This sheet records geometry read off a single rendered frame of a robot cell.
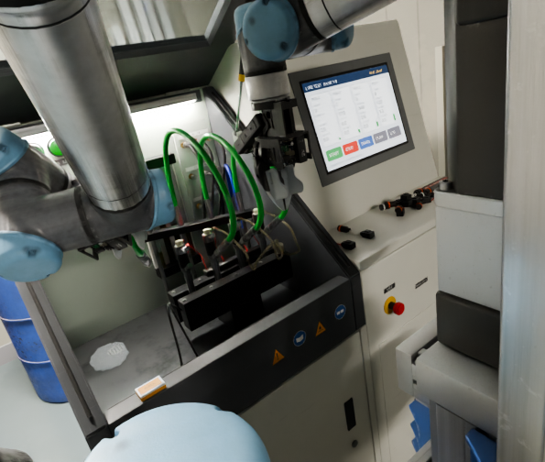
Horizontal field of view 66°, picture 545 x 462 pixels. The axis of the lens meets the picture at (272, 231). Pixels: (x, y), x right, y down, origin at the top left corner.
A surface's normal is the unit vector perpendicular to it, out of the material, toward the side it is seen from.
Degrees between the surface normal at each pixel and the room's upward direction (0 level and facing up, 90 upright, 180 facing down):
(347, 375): 90
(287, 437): 90
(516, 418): 90
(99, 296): 90
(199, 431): 8
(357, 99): 76
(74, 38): 130
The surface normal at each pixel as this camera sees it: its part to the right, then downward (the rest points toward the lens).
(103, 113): 0.71, 0.66
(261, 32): -0.43, 0.40
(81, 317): 0.60, 0.19
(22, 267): 0.35, 0.83
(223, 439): -0.05, -0.94
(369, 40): 0.55, -0.04
